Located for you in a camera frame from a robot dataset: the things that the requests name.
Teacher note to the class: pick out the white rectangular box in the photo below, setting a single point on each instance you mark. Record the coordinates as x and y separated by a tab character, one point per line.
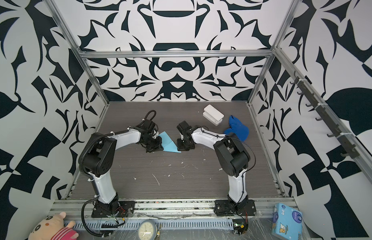
213	115

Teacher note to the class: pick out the pink plush toy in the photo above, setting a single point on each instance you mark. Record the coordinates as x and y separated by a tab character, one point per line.
52	228

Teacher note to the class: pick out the small black electronics module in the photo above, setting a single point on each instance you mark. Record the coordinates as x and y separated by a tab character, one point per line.
240	226

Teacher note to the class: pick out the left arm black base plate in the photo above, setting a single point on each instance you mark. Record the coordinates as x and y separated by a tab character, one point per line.
120	209

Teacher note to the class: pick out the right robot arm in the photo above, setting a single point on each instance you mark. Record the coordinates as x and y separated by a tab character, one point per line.
232	155

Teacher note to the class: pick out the round analog clock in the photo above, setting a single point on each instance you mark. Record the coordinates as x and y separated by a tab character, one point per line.
147	230

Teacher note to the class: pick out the black wall hook rack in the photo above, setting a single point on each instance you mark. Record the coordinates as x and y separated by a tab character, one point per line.
326	115

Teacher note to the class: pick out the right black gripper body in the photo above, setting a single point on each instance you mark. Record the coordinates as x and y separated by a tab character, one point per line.
182	145

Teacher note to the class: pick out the blue tissue pack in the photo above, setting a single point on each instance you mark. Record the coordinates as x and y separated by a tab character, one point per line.
287	223

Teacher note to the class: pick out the light blue paper sheet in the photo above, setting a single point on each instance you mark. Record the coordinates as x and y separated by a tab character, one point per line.
168	144

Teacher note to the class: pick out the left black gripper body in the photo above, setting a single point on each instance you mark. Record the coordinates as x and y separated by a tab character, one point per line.
153	144

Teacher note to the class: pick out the blue cloth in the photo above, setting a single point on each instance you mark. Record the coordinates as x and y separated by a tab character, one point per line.
237	128

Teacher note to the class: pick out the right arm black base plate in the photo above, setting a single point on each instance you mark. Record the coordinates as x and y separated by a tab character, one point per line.
229	208

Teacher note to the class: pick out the white slotted cable duct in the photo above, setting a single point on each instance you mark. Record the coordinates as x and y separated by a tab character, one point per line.
168	224

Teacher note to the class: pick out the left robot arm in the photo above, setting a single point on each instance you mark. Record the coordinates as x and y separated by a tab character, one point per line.
96	160

